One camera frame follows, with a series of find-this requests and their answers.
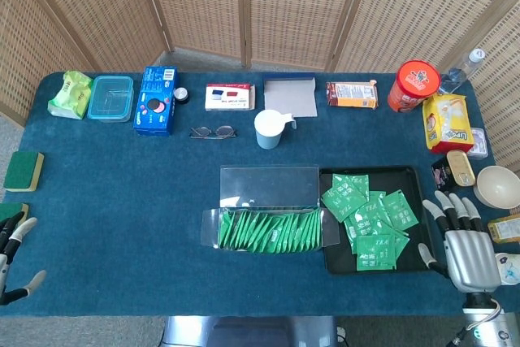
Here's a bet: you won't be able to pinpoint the silver robot torso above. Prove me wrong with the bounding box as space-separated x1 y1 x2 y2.
162 316 338 347

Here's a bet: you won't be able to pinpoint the blue carpet table cover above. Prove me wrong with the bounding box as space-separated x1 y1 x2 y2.
0 72 503 318

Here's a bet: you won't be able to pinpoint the blue Oreo cookie box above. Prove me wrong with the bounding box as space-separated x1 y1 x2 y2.
133 65 180 137

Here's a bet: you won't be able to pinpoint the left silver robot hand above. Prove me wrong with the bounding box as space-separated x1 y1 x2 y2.
0 211 48 306

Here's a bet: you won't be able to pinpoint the thin-framed eyeglasses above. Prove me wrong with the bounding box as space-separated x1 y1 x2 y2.
188 125 239 141

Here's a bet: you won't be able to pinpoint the clear purple plastic case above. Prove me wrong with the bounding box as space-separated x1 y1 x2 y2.
466 127 488 160

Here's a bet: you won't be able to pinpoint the row of green tea bags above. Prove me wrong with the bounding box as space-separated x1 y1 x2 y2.
218 207 324 254

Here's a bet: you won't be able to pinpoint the wicker folding screen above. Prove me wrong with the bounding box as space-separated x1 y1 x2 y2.
0 0 520 169

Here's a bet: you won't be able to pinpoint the green yellow sponge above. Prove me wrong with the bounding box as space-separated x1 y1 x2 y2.
0 202 30 226
2 150 46 193

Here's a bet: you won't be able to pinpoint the black pink small packet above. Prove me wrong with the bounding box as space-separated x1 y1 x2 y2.
430 155 460 194

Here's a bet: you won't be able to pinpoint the white cup blue flower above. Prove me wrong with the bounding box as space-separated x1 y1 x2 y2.
493 252 520 286

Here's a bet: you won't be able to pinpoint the black plastic tray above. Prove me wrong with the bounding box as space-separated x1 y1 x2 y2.
318 165 436 275

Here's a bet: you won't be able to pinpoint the clear plastic water bottle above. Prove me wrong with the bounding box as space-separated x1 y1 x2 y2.
437 48 487 96

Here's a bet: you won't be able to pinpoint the blue-lidded clear food container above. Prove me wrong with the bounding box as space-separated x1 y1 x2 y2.
87 75 135 124

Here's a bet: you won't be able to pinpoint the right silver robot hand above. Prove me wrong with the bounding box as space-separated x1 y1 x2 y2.
418 190 501 293

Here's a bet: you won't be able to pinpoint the white red blue card box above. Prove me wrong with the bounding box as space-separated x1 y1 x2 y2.
204 83 257 112

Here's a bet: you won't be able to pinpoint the transparent plastic box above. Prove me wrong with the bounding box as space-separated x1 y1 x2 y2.
200 165 340 254

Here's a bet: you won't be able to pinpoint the green snack bag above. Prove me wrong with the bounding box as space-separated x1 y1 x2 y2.
47 71 93 120

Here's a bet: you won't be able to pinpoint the cream ceramic bowl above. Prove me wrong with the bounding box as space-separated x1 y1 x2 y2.
474 165 520 210

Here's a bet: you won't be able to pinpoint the blue grey open box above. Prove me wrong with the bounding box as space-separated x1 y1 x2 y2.
262 73 319 119

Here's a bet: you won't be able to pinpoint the yellow snack bag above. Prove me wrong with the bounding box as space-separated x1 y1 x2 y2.
422 93 475 155

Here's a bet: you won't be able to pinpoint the brown orange snack pack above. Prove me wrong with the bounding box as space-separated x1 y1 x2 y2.
325 80 379 110

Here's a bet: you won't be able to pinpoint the red orange round canister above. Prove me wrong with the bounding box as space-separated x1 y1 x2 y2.
387 59 442 114

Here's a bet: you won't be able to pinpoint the gold tin can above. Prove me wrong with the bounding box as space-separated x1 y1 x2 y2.
446 150 476 188

